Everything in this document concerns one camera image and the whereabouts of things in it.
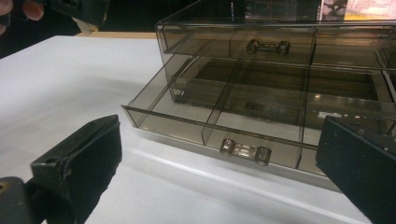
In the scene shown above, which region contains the white board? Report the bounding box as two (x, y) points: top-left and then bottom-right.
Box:
(0, 35), (372, 224)

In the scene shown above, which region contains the bright printed poster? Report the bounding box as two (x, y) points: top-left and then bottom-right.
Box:
(320, 0), (396, 21)

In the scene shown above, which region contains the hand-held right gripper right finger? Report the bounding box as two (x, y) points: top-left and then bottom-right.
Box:
(315, 115), (396, 224)

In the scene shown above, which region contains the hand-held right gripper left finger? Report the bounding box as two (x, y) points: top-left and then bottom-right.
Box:
(30, 114), (123, 224)

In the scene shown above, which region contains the smoky clear drawer organizer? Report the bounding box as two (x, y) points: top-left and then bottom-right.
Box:
(155, 0), (396, 192)

